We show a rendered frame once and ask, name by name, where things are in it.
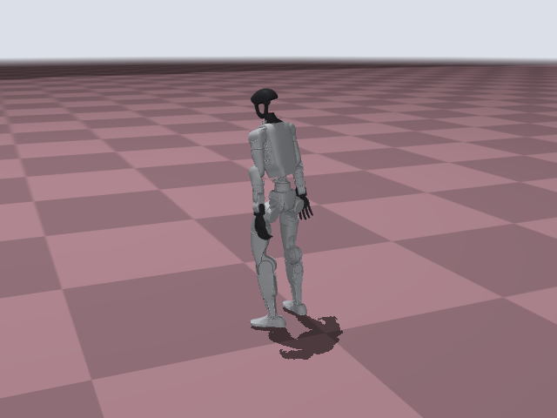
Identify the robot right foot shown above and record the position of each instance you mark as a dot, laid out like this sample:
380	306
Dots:
300	309

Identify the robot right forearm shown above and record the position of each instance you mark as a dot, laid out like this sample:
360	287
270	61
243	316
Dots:
298	178

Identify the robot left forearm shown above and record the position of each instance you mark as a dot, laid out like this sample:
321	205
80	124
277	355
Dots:
258	194

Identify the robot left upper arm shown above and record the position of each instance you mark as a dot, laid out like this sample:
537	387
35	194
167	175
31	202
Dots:
257	139

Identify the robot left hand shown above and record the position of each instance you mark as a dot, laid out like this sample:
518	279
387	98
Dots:
260	223

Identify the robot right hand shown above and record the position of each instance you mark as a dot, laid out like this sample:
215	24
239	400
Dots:
306	203

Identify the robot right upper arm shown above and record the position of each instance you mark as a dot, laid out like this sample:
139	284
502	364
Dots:
295	143

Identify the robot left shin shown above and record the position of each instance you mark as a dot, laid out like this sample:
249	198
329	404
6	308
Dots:
267	281

